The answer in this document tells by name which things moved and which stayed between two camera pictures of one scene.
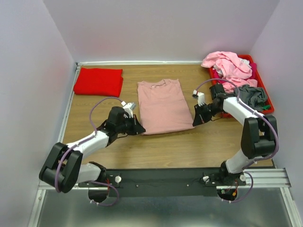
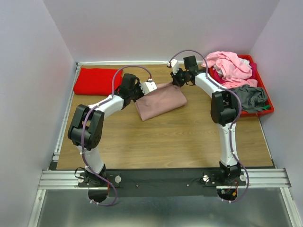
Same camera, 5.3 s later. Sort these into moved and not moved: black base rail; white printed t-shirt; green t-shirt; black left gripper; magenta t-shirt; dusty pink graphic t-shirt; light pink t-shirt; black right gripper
Moved: black left gripper; dusty pink graphic t-shirt; black right gripper
Not moved: black base rail; white printed t-shirt; light pink t-shirt; green t-shirt; magenta t-shirt
